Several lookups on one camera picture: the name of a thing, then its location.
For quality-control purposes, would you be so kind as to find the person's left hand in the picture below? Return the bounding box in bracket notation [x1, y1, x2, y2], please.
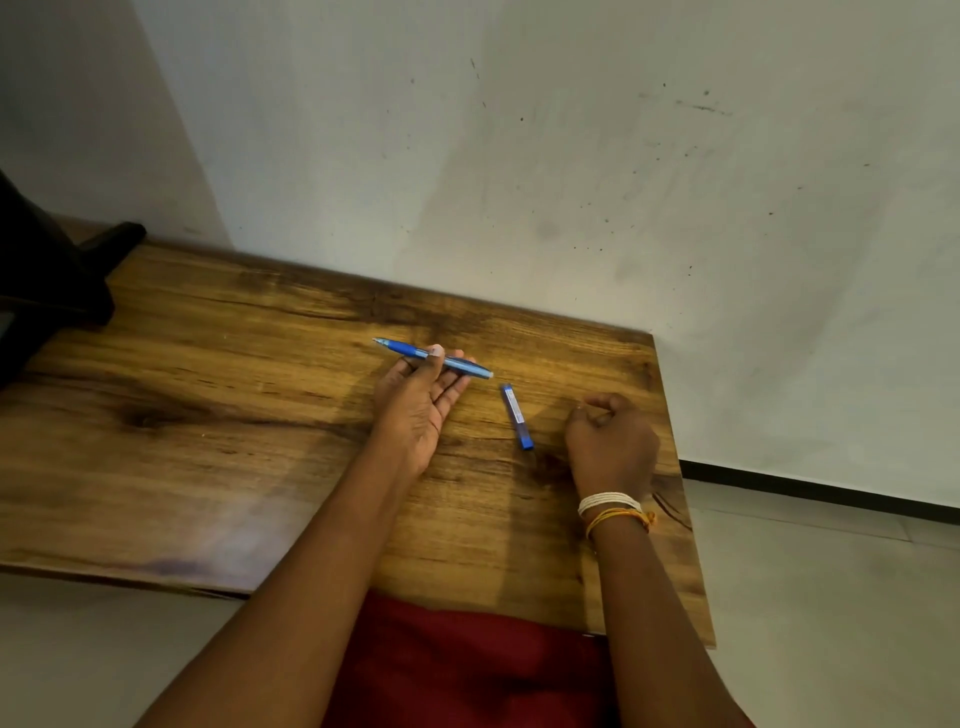
[371, 345, 476, 480]

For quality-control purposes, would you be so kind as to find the person's right hand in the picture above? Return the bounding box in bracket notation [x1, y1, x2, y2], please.
[564, 392, 662, 503]

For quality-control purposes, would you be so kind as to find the blue ballpoint pen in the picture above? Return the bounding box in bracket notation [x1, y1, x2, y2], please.
[372, 338, 495, 381]

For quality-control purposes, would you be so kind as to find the person's left forearm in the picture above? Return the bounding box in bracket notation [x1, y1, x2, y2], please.
[135, 442, 426, 728]

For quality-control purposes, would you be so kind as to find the person's right forearm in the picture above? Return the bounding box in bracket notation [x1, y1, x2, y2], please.
[587, 512, 756, 728]

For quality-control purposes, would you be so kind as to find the blue pen cap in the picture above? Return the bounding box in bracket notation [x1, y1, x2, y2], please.
[499, 383, 536, 453]

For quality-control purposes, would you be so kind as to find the black skirting board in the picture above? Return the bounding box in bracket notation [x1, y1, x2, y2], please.
[678, 458, 960, 527]

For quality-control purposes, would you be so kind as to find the red garment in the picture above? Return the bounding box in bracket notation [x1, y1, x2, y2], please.
[322, 588, 625, 728]

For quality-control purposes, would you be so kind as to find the black chair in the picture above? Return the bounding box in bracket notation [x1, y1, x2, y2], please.
[0, 168, 148, 393]

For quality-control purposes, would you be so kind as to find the white thread bracelet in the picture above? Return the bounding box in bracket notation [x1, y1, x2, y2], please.
[576, 491, 645, 519]

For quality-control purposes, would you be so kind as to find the orange thread bracelet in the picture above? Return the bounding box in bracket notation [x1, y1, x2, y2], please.
[584, 507, 658, 543]

